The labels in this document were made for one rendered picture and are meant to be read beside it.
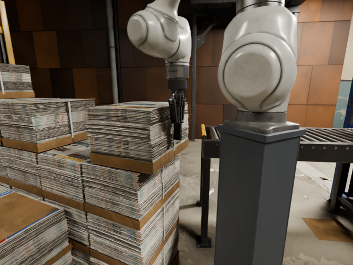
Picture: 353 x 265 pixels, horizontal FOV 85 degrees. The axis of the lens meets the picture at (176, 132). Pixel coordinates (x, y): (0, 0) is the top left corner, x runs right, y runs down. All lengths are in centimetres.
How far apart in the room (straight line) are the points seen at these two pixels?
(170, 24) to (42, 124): 77
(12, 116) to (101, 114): 55
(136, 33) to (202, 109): 389
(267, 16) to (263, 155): 36
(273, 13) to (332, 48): 471
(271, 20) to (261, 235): 62
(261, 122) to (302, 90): 427
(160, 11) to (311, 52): 452
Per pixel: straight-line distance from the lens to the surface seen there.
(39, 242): 107
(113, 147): 75
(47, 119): 112
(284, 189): 78
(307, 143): 144
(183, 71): 73
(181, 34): 72
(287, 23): 48
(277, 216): 81
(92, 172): 86
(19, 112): 116
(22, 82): 176
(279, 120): 67
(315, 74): 500
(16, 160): 129
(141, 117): 66
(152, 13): 62
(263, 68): 40
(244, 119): 66
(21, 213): 113
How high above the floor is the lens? 113
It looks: 13 degrees down
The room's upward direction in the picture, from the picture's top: straight up
